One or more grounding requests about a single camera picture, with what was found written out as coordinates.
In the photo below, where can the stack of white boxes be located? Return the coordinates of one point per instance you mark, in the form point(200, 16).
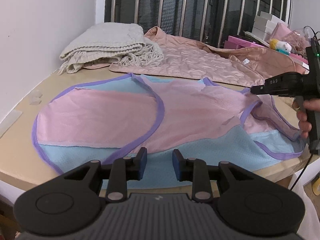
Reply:
point(264, 25)

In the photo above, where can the pink zip pouch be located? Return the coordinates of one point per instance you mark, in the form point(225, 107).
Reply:
point(296, 38)

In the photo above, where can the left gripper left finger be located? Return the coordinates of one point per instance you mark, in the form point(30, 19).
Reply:
point(73, 200)

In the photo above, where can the clear plastic clip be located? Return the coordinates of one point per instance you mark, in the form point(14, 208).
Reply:
point(35, 97)

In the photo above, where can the cream knitted fringed blanket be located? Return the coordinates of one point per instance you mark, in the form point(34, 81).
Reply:
point(108, 43)

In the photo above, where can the pink blue mesh garment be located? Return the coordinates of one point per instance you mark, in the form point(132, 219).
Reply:
point(110, 119)

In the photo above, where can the person's right hand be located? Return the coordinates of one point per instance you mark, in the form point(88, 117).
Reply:
point(304, 125)

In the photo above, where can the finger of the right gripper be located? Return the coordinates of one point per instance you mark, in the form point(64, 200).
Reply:
point(260, 90)

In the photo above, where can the yellow white plush toy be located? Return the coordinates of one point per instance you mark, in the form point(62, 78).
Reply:
point(280, 46)

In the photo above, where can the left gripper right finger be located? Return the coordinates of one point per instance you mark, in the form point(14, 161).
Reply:
point(243, 200)

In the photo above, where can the pink quilted jacket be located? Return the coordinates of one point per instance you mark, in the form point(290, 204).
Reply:
point(193, 59)

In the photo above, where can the magenta pink box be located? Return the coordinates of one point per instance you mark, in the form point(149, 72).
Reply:
point(238, 43)

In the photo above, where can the metal window railing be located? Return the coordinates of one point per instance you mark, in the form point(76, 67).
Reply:
point(208, 21)

